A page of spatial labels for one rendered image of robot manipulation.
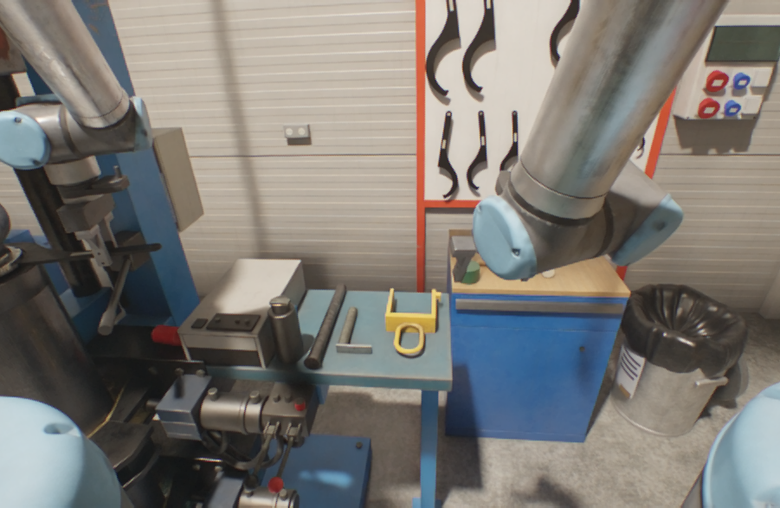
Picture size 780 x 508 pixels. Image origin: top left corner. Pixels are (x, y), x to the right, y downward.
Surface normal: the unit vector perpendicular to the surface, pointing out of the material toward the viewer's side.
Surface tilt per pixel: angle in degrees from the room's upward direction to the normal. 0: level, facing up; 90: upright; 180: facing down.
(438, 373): 0
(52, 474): 32
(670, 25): 108
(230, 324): 0
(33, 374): 90
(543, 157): 94
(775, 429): 9
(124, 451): 0
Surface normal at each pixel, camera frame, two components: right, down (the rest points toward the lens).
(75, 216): 0.17, 0.47
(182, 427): -0.10, 0.48
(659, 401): -0.59, 0.45
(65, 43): 0.74, 0.67
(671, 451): -0.04, -0.88
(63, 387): 0.90, 0.18
